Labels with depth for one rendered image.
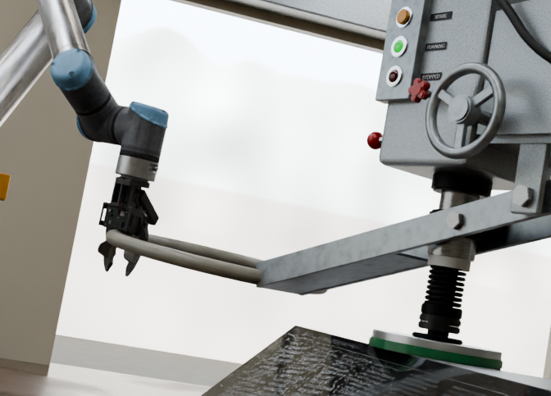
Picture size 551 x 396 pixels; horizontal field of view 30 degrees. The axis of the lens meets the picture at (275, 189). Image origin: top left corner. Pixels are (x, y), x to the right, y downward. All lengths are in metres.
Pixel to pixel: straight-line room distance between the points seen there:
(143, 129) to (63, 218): 6.06
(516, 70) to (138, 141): 0.96
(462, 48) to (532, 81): 0.15
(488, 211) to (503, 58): 0.24
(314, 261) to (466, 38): 0.50
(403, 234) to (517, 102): 0.31
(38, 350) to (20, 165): 1.46
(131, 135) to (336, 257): 0.64
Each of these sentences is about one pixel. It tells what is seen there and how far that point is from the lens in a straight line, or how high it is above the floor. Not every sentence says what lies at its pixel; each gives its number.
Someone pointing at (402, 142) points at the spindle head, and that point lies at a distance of 1.71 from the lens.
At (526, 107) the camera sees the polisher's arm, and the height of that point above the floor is 1.20.
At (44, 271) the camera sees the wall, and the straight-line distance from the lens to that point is 8.30.
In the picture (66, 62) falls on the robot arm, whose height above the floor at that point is 1.27.
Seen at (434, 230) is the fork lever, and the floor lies 1.01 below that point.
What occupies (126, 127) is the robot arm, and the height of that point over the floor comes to 1.16.
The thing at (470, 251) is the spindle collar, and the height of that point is 0.98.
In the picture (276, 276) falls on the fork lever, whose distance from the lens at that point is 1.96.
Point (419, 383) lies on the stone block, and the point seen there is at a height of 0.77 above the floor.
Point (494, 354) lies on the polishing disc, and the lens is 1.68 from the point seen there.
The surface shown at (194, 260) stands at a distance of 1.98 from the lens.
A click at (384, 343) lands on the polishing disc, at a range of 1.66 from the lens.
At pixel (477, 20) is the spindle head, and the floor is 1.34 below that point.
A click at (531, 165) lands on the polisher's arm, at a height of 1.11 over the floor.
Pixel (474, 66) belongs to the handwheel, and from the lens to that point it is 1.57.
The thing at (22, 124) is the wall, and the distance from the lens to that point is 8.33.
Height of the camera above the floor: 0.86
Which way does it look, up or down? 6 degrees up
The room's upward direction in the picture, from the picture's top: 10 degrees clockwise
